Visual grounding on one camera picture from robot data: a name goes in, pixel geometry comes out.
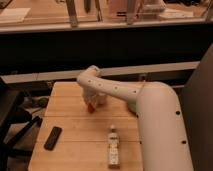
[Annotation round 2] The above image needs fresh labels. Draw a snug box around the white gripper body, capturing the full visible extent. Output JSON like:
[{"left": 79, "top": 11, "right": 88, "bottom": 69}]
[{"left": 82, "top": 89, "right": 98, "bottom": 108}]

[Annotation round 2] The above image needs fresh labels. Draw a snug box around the red pepper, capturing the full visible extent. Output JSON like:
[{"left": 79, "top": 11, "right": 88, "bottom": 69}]
[{"left": 87, "top": 104, "right": 95, "bottom": 113}]

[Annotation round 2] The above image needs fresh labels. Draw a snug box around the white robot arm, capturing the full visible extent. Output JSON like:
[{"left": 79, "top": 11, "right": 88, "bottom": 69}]
[{"left": 77, "top": 65, "right": 195, "bottom": 171}]

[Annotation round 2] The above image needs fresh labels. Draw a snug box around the black remote control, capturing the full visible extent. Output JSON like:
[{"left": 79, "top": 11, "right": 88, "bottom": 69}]
[{"left": 44, "top": 127, "right": 62, "bottom": 150}]

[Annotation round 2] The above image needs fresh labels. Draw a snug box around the white plastic bottle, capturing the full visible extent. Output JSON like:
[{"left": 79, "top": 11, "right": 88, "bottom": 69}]
[{"left": 108, "top": 125, "right": 120, "bottom": 169}]

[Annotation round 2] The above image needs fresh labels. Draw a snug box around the black chair at left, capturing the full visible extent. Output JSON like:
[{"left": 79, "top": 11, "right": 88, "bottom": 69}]
[{"left": 0, "top": 77, "right": 42, "bottom": 171}]

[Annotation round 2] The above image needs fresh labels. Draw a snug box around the dark panel at right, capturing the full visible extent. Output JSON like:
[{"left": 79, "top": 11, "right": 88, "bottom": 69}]
[{"left": 180, "top": 43, "right": 213, "bottom": 171}]

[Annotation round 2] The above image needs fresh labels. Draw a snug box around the wooden shelf with items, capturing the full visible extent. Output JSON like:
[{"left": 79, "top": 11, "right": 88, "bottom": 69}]
[{"left": 0, "top": 0, "right": 213, "bottom": 34}]

